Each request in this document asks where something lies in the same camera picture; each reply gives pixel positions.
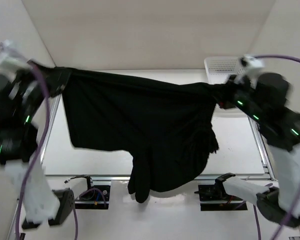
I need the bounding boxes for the black shorts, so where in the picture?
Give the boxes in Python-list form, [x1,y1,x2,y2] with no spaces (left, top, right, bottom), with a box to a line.
[43,67,235,203]

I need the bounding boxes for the aluminium frame rail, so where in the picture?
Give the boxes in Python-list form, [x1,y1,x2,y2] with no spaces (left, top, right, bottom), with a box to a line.
[4,94,300,240]

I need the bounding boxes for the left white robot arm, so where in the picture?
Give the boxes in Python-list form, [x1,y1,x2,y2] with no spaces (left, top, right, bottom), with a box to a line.
[0,41,75,230]

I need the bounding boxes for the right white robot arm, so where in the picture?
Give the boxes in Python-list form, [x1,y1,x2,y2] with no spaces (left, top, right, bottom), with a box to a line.
[214,55,300,228]

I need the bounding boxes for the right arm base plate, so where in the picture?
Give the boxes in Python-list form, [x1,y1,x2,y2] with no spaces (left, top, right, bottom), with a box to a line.
[194,177,248,212]

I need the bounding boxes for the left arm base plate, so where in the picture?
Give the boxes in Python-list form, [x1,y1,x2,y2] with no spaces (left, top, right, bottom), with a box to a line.
[64,174,111,210]

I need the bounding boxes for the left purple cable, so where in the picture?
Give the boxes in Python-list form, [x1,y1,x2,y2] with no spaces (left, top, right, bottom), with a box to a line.
[0,41,80,240]

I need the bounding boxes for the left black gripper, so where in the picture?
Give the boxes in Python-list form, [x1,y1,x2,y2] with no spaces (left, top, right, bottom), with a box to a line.
[15,57,72,116]

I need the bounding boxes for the white perforated plastic basket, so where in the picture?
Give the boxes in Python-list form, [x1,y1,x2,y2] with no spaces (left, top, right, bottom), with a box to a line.
[203,56,251,118]

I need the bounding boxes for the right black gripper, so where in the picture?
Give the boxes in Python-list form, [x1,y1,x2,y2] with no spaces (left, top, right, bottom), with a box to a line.
[210,73,264,121]

